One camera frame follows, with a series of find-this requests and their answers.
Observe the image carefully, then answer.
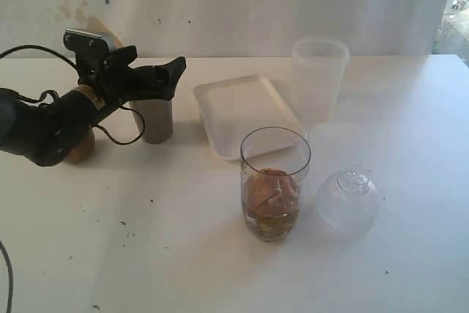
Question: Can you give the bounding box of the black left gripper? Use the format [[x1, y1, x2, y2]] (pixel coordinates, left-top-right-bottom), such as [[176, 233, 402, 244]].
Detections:
[[62, 45, 186, 108]]

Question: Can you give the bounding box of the stainless steel tumbler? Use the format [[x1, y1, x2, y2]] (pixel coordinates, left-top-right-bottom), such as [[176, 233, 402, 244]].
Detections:
[[129, 100, 173, 144]]

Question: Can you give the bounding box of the brown wooden cup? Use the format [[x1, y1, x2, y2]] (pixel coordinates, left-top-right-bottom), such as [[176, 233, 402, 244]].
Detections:
[[65, 129, 95, 163]]

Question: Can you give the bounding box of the gold foil coin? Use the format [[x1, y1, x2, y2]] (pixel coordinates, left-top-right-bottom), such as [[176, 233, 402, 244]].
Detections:
[[256, 217, 291, 238]]

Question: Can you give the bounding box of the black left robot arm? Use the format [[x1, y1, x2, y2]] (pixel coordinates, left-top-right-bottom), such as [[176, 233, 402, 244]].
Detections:
[[1, 29, 186, 166]]

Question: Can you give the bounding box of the clear shaker cup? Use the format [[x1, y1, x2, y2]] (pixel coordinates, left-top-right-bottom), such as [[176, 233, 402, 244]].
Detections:
[[240, 126, 312, 242]]

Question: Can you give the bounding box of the clear dome shaker lid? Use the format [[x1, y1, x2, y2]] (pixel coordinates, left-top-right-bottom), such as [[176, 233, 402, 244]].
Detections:
[[316, 164, 380, 233]]

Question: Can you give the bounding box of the white rectangular tray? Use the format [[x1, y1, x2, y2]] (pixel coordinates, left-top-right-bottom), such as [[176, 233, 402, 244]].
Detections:
[[193, 75, 307, 161]]

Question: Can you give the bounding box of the translucent plastic container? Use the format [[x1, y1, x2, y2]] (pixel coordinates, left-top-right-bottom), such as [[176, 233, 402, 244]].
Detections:
[[289, 37, 350, 126]]

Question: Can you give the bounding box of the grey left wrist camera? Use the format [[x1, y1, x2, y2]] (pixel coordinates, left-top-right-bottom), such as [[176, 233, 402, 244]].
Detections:
[[63, 29, 117, 52]]

